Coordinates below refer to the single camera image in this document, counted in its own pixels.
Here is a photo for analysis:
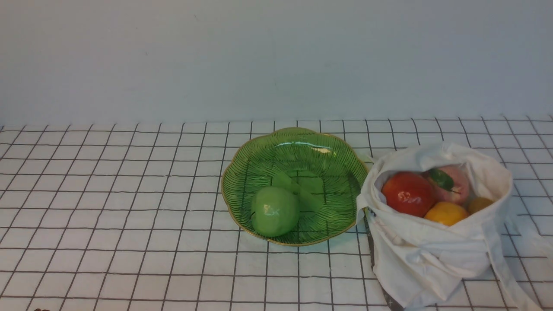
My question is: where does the red apple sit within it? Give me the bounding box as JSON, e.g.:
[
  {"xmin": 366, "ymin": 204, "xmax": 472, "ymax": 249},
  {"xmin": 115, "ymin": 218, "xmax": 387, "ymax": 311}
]
[{"xmin": 381, "ymin": 171, "xmax": 437, "ymax": 217}]

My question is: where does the white cloth bag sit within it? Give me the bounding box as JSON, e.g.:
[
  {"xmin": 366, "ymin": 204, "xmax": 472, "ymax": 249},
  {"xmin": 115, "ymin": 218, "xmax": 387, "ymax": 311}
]
[{"xmin": 357, "ymin": 142, "xmax": 552, "ymax": 311}]

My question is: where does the green glass fruit plate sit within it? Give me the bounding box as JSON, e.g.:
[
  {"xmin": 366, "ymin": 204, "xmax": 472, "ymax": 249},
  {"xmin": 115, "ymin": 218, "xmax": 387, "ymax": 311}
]
[{"xmin": 220, "ymin": 127, "xmax": 368, "ymax": 247}]

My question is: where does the pink peach with leaf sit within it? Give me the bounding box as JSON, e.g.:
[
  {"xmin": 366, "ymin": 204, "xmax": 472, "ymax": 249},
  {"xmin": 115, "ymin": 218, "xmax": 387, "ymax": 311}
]
[{"xmin": 423, "ymin": 165, "xmax": 470, "ymax": 206}]

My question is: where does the white grid tablecloth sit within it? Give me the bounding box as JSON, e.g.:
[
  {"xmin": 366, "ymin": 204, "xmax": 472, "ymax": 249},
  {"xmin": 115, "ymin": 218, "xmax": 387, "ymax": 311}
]
[{"xmin": 0, "ymin": 115, "xmax": 552, "ymax": 311}]

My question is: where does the small yellow-brown fruit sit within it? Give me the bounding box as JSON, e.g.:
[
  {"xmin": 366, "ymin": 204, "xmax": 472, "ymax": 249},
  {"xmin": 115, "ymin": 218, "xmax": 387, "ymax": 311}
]
[{"xmin": 467, "ymin": 197, "xmax": 495, "ymax": 215}]

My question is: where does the orange fruit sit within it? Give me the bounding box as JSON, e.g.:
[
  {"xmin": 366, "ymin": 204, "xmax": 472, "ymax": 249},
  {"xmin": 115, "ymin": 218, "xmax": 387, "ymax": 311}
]
[{"xmin": 424, "ymin": 202, "xmax": 470, "ymax": 226}]

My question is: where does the green apple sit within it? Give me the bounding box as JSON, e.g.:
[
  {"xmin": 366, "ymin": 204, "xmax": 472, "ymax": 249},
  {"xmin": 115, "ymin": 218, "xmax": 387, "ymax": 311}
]
[{"xmin": 251, "ymin": 186, "xmax": 300, "ymax": 238}]

